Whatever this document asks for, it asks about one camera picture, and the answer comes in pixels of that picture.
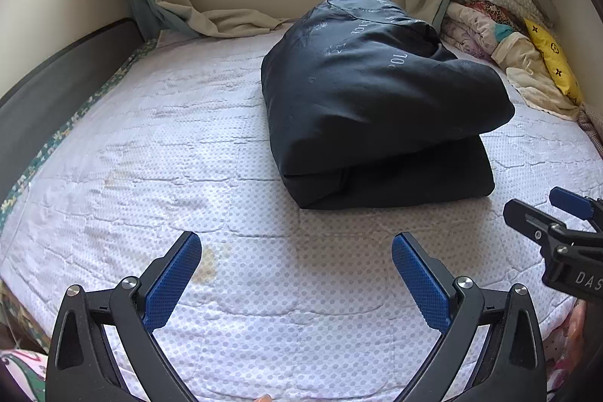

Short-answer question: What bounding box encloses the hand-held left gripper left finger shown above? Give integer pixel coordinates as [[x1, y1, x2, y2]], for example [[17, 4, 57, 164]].
[[46, 231, 203, 402]]

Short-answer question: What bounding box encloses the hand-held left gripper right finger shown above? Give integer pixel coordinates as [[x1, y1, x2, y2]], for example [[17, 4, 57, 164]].
[[392, 232, 547, 402]]

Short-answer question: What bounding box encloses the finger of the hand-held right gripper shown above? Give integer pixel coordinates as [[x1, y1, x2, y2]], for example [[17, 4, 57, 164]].
[[503, 199, 566, 258], [549, 188, 603, 225]]

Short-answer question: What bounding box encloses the black buttoned jacket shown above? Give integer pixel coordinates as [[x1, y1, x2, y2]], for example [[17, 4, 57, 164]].
[[260, 0, 516, 211]]

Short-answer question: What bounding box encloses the brown striped cloth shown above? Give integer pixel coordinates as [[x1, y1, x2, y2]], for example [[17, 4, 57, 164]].
[[577, 103, 603, 145]]

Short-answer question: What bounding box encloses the white quilted bed sheet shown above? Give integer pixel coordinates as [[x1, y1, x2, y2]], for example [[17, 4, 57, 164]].
[[0, 9, 603, 402]]

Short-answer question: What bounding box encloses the cream blanket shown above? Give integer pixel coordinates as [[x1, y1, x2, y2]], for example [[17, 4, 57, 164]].
[[490, 32, 581, 121]]

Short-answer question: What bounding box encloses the yellow patterned pillow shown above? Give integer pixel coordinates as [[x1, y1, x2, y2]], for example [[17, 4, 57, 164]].
[[524, 18, 584, 107]]

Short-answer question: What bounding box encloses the person's pink patterned pajamas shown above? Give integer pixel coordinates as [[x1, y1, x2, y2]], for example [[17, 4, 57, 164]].
[[0, 298, 591, 402]]

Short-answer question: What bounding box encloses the green floral bed sheet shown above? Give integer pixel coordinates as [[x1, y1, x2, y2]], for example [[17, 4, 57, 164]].
[[0, 38, 159, 351]]

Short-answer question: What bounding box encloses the pink floral quilt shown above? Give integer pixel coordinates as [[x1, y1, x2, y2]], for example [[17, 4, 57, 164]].
[[440, 2, 508, 60]]

